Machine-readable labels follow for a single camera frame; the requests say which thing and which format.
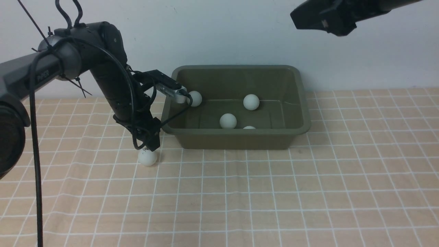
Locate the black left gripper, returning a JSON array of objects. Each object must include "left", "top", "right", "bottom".
[{"left": 112, "top": 103, "right": 161, "bottom": 151}]

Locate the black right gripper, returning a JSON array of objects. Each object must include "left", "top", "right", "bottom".
[{"left": 290, "top": 0, "right": 360, "bottom": 37}]

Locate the plain white ball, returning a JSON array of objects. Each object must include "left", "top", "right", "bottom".
[
  {"left": 187, "top": 91, "right": 202, "bottom": 107},
  {"left": 219, "top": 114, "right": 237, "bottom": 129}
]

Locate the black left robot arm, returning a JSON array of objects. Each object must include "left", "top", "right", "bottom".
[{"left": 1, "top": 22, "right": 161, "bottom": 177}]

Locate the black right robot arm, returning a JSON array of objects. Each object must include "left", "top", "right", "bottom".
[{"left": 290, "top": 0, "right": 417, "bottom": 37}]

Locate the olive green plastic bin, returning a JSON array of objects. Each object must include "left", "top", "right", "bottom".
[{"left": 163, "top": 65, "right": 311, "bottom": 150}]

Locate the checkered beige tablecloth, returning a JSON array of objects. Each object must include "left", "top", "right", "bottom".
[{"left": 0, "top": 88, "right": 439, "bottom": 247}]

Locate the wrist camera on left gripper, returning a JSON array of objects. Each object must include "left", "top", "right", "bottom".
[{"left": 136, "top": 69, "right": 188, "bottom": 104}]

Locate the black cable tie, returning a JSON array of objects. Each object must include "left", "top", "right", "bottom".
[{"left": 18, "top": 0, "right": 92, "bottom": 98}]

